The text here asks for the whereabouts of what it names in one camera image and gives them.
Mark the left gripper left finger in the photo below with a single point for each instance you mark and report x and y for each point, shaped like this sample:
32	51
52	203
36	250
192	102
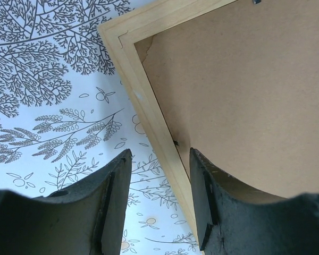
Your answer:
86	217

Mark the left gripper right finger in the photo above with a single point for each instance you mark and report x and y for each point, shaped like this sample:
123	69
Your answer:
233	217

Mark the wooden picture frame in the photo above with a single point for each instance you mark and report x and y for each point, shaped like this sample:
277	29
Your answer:
236	80

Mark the floral patterned table mat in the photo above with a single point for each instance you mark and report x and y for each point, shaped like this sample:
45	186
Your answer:
64	113

